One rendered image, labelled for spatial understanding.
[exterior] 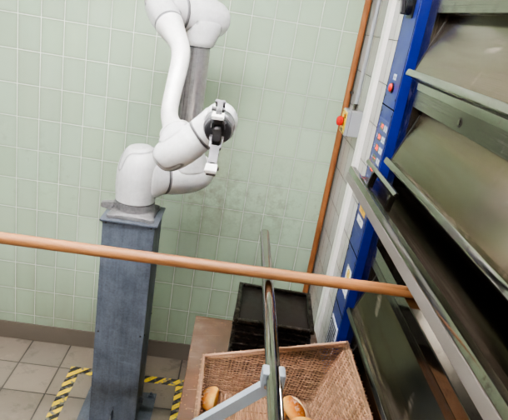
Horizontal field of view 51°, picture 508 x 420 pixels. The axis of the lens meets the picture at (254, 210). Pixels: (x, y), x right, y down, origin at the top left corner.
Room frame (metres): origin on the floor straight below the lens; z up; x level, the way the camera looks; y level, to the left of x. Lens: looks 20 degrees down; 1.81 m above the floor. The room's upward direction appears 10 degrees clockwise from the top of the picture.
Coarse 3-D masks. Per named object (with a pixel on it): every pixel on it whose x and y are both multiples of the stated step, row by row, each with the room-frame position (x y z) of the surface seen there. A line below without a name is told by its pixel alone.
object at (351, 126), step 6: (348, 108) 2.22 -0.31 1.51; (342, 114) 2.23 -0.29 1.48; (348, 114) 2.15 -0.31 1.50; (354, 114) 2.15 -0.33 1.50; (360, 114) 2.15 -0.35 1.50; (348, 120) 2.15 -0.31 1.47; (354, 120) 2.15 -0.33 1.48; (360, 120) 2.15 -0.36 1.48; (342, 126) 2.18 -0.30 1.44; (348, 126) 2.15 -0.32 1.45; (354, 126) 2.15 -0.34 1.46; (360, 126) 2.15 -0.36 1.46; (342, 132) 2.15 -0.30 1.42; (348, 132) 2.15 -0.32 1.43; (354, 132) 2.15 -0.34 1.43
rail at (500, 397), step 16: (352, 176) 1.52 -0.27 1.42; (368, 192) 1.33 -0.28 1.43; (384, 224) 1.13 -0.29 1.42; (400, 240) 1.02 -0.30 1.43; (416, 272) 0.89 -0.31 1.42; (432, 288) 0.82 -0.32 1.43; (432, 304) 0.79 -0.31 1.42; (448, 304) 0.77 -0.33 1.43; (448, 320) 0.72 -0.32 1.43; (464, 336) 0.68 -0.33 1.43; (464, 352) 0.65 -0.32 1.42; (480, 352) 0.64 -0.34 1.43; (480, 368) 0.61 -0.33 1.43; (496, 384) 0.57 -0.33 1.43; (496, 400) 0.55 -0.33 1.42
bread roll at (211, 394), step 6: (204, 390) 1.45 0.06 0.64; (210, 390) 1.43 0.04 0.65; (216, 390) 1.44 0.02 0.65; (204, 396) 1.41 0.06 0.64; (210, 396) 1.41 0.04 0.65; (216, 396) 1.42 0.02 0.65; (204, 402) 1.39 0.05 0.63; (210, 402) 1.39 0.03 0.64; (216, 402) 1.43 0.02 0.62; (204, 408) 1.39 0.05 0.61; (210, 408) 1.39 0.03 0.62
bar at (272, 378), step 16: (272, 288) 1.21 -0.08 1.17; (272, 304) 1.13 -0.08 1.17; (272, 320) 1.06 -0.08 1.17; (272, 336) 0.99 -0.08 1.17; (272, 352) 0.93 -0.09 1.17; (272, 368) 0.88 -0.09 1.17; (256, 384) 0.88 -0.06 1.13; (272, 384) 0.83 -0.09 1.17; (240, 400) 0.87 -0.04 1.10; (256, 400) 0.87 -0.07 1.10; (272, 400) 0.79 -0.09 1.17; (208, 416) 0.87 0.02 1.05; (224, 416) 0.87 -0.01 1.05; (272, 416) 0.75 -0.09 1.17
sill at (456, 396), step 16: (384, 256) 1.53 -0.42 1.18; (384, 272) 1.47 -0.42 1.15; (400, 304) 1.29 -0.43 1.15; (416, 304) 1.24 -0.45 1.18; (416, 320) 1.16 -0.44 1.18; (416, 336) 1.13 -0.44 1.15; (432, 336) 1.10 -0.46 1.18; (432, 352) 1.03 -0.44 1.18; (432, 368) 1.01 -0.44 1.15; (448, 368) 0.98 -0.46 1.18; (448, 384) 0.93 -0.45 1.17; (448, 400) 0.91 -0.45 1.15; (464, 400) 0.88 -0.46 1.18; (464, 416) 0.84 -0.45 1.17; (480, 416) 0.84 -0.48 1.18
